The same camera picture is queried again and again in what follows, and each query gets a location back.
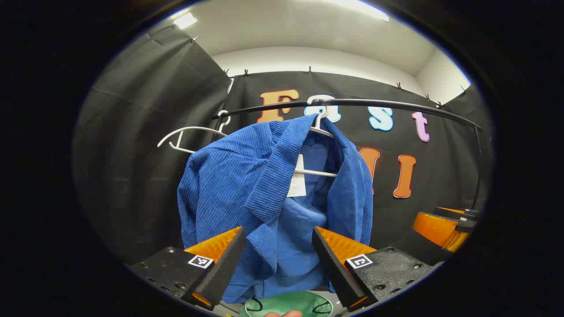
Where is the black backdrop cloth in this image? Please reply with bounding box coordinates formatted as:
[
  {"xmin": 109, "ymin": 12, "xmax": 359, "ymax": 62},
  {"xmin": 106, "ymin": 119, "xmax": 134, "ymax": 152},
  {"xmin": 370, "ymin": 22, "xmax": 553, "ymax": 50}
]
[{"xmin": 73, "ymin": 22, "xmax": 494, "ymax": 265}]

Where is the row of small backdrop clips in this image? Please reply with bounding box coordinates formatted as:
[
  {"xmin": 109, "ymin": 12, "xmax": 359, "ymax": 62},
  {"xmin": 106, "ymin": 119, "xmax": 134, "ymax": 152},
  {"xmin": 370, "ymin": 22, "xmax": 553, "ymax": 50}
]
[{"xmin": 190, "ymin": 36, "xmax": 468, "ymax": 108}]

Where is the white plastic hanger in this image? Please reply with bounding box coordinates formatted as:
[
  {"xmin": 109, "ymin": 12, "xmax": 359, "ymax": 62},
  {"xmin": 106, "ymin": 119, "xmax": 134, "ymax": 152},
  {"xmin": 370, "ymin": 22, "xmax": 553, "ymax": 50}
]
[
  {"xmin": 157, "ymin": 110, "xmax": 232, "ymax": 155},
  {"xmin": 293, "ymin": 95, "xmax": 340, "ymax": 178}
]

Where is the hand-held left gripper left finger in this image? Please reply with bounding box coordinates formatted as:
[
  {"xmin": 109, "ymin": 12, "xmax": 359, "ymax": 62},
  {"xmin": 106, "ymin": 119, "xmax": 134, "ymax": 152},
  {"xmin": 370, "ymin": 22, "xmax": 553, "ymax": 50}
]
[{"xmin": 127, "ymin": 226, "xmax": 247, "ymax": 311}]

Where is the blue corduroy shirt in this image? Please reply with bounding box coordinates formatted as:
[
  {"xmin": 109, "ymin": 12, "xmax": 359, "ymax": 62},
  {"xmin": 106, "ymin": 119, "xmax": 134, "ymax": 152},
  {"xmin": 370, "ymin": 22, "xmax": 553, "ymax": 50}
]
[{"xmin": 177, "ymin": 114, "xmax": 374, "ymax": 304}]

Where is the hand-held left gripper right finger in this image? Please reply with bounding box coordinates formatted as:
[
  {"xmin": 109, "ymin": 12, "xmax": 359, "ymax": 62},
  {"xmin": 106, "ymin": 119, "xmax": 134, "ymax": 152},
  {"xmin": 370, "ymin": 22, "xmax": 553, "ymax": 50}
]
[{"xmin": 312, "ymin": 226, "xmax": 443, "ymax": 312}]

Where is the black clothes rack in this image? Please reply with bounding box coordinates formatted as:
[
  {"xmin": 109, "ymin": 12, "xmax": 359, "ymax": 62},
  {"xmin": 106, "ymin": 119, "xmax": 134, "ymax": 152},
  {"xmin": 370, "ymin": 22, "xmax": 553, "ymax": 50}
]
[{"xmin": 211, "ymin": 99, "xmax": 483, "ymax": 210}]

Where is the green laundry hamper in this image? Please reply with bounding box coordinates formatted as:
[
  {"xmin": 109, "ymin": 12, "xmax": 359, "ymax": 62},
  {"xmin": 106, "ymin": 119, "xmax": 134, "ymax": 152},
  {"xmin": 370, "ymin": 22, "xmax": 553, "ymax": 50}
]
[{"xmin": 240, "ymin": 291, "xmax": 340, "ymax": 317}]

